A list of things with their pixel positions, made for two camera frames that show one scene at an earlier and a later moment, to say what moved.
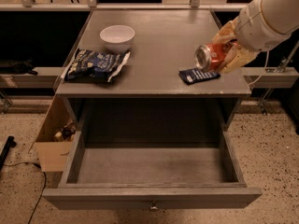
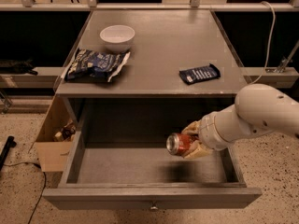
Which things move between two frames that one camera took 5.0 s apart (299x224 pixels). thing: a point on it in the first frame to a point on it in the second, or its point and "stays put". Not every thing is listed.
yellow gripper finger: x=227 y=33 to x=193 y=128
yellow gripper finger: x=237 y=56 to x=197 y=150
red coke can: x=210 y=57 to x=177 y=143
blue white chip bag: x=89 y=64 stays put
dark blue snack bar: x=192 y=76 stays put
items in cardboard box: x=66 y=133 stays put
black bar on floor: x=9 y=144 stays put
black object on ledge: x=21 y=66 stays put
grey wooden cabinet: x=147 y=94 stays put
